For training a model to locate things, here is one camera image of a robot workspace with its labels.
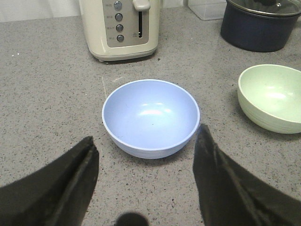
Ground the glass pot lid blue knob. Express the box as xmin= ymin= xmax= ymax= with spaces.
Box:
xmin=227 ymin=0 xmax=301 ymax=17

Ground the white curtain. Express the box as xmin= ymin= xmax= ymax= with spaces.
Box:
xmin=0 ymin=0 xmax=80 ymax=22

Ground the clear plastic container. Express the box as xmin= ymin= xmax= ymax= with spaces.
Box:
xmin=188 ymin=0 xmax=227 ymax=21

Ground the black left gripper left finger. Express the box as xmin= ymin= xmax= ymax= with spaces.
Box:
xmin=0 ymin=137 xmax=99 ymax=226

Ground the cream toaster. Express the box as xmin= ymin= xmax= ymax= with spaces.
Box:
xmin=79 ymin=0 xmax=161 ymax=62

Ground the green bowl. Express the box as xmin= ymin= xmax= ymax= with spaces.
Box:
xmin=237 ymin=64 xmax=301 ymax=134

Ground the blue bowl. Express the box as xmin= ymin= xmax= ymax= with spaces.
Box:
xmin=102 ymin=79 xmax=200 ymax=159

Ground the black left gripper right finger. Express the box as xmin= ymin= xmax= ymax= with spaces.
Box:
xmin=193 ymin=124 xmax=301 ymax=226

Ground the blue saucepan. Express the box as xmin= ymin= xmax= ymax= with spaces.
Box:
xmin=221 ymin=1 xmax=301 ymax=52

